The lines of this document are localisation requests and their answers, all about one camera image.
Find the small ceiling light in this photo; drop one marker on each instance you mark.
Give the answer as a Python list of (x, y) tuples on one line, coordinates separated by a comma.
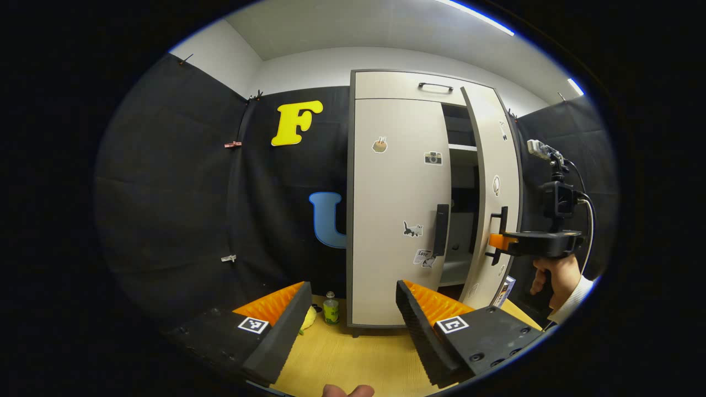
[(575, 86)]

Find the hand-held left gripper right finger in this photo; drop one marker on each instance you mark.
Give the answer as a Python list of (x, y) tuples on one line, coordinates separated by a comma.
[(424, 336)]

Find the grey double-door shoe cabinet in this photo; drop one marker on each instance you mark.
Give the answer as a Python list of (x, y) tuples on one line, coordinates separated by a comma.
[(462, 148)]

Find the black backdrop cloth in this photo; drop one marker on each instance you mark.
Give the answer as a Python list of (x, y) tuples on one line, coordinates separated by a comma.
[(165, 193)]

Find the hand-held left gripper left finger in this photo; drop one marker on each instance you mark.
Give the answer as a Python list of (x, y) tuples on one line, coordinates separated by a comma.
[(278, 336)]

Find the beige cabinet door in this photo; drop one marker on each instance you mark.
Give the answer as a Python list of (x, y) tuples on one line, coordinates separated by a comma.
[(391, 193), (496, 160)]

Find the yellow plush toy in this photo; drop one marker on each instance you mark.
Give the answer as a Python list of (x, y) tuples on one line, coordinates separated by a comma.
[(309, 318)]

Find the green drink bottle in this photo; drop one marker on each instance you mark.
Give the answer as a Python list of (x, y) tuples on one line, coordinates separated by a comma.
[(331, 310)]

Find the white book purple spine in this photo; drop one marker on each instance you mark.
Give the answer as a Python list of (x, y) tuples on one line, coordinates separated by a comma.
[(504, 291)]

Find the long ceiling light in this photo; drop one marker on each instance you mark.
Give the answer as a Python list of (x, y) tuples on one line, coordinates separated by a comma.
[(480, 16)]

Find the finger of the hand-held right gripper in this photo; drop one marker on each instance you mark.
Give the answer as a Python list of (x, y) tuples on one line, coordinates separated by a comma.
[(502, 241)]

